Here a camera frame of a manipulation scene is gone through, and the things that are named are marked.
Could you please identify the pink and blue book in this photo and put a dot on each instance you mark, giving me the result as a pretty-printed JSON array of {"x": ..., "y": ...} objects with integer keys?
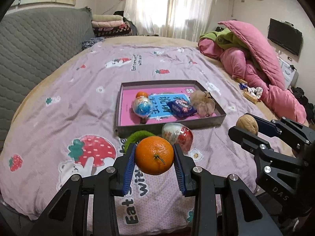
[{"x": 159, "y": 95}]

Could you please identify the beige mesh scrunchie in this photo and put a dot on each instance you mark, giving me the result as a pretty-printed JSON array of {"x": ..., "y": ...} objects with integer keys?
[{"x": 203, "y": 102}]

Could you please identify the blue surprise egg toy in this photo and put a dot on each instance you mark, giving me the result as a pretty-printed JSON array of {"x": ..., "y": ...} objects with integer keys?
[{"x": 142, "y": 106}]

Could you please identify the white bedside cabinet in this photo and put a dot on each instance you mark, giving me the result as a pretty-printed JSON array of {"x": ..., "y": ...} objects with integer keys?
[{"x": 290, "y": 73}]

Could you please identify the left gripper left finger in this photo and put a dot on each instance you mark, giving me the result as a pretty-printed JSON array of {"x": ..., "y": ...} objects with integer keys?
[{"x": 67, "y": 212}]

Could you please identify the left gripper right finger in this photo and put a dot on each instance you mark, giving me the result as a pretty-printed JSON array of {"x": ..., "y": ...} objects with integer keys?
[{"x": 221, "y": 203}]

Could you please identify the white sheer curtain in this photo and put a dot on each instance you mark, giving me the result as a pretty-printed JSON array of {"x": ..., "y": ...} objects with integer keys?
[{"x": 183, "y": 19}]

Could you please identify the pink strawberry print bedsheet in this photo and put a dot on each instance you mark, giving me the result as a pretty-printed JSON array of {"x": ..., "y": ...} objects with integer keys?
[{"x": 66, "y": 126}]

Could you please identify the small orange in tray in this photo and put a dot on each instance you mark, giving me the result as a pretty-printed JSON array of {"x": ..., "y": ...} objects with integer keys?
[{"x": 141, "y": 94}]

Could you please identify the red white surprise egg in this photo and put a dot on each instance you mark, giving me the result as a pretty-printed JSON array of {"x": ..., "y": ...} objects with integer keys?
[{"x": 176, "y": 133}]

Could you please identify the stack of folded blankets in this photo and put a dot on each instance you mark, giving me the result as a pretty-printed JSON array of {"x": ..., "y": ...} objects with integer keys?
[{"x": 109, "y": 26}]

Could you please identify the green blanket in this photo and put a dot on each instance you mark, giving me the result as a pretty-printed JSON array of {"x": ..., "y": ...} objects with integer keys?
[{"x": 225, "y": 39}]

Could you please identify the green fuzzy hair band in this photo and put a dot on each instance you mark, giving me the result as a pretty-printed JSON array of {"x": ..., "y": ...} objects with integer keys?
[{"x": 136, "y": 137}]

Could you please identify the grey quilted headboard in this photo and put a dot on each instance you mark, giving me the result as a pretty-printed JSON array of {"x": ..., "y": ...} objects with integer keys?
[{"x": 35, "y": 43}]

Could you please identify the pink quilt pile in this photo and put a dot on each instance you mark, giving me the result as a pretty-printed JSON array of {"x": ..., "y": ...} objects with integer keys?
[{"x": 258, "y": 66}]

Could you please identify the blue cookie snack packet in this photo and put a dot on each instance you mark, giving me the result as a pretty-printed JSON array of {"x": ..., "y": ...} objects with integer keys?
[{"x": 181, "y": 108}]

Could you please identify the small basket of candies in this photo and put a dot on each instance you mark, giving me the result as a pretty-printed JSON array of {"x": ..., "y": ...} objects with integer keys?
[{"x": 253, "y": 94}]

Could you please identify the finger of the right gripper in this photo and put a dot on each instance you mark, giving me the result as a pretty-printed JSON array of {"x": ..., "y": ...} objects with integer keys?
[
  {"x": 248, "y": 141},
  {"x": 294, "y": 134}
]

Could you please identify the dark shallow cardboard tray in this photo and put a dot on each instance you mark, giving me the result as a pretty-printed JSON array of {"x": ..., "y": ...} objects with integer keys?
[{"x": 192, "y": 122}]

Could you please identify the orange mandarin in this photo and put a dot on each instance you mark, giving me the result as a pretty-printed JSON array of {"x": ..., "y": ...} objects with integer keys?
[{"x": 154, "y": 155}]

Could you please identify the brown walnut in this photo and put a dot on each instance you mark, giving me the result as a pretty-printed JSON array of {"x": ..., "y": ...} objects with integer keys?
[{"x": 248, "y": 123}]

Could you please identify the black wall television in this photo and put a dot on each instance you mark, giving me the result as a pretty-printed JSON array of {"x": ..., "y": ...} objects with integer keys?
[{"x": 286, "y": 36}]

